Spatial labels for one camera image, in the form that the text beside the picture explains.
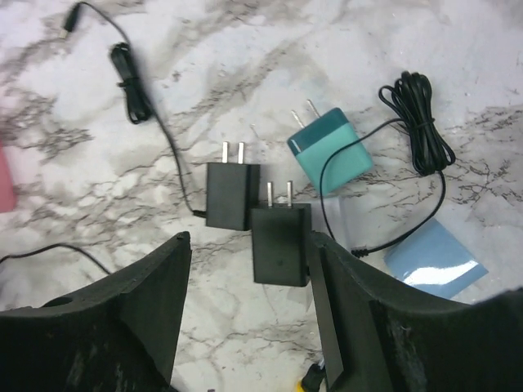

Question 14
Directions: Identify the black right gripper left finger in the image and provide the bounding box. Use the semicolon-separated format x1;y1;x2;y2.
1;231;192;391

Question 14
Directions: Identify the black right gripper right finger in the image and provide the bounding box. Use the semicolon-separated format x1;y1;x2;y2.
310;232;522;391

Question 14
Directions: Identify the pink power strip socket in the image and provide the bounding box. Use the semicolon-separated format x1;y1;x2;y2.
0;145;17;213

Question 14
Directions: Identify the black adapter with cord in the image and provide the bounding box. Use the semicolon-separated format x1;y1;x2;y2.
63;1;261;231

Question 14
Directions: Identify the teal usb charger plug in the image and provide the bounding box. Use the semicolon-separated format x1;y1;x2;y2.
287;100;373;195

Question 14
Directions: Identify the light blue plastic film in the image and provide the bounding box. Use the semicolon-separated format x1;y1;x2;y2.
384;219;488;300

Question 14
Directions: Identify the yellow handled utility knife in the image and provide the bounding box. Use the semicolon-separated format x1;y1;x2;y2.
297;363;325;392

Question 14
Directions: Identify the thin black cable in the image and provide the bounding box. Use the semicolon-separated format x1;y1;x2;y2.
318;69;458;259

